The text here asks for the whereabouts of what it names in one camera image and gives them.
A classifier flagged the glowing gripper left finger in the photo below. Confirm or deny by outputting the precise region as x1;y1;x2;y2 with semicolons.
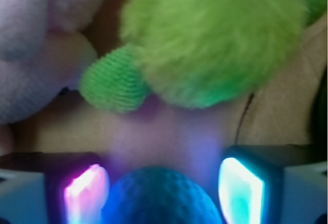
1;152;110;223

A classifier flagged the pink plush bunny toy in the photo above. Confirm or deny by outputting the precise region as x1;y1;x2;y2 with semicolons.
1;0;104;125

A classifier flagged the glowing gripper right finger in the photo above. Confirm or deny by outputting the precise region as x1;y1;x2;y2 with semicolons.
218;145;327;223

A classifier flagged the green plush frog toy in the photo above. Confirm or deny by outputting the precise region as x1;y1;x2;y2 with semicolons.
79;0;327;113

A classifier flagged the blue rubber ball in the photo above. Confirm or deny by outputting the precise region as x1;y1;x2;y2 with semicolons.
102;167;223;223

